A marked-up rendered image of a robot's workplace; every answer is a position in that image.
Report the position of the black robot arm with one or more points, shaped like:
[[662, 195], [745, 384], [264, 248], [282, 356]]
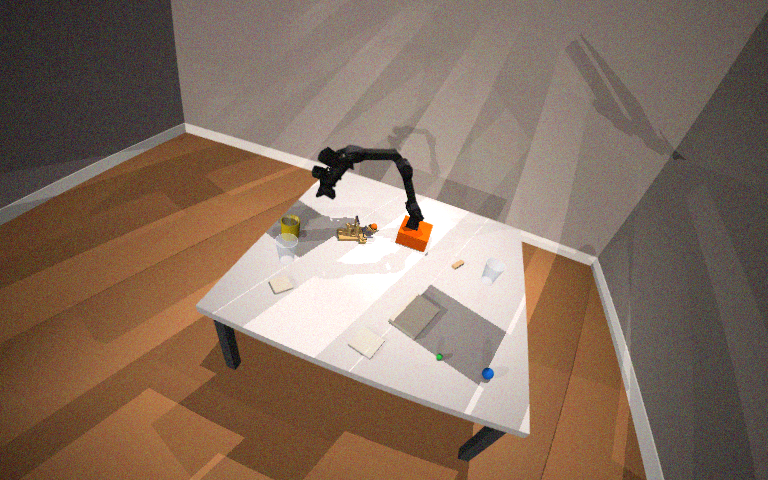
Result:
[[355, 154]]

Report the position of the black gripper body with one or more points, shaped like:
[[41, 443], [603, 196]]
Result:
[[332, 180]]

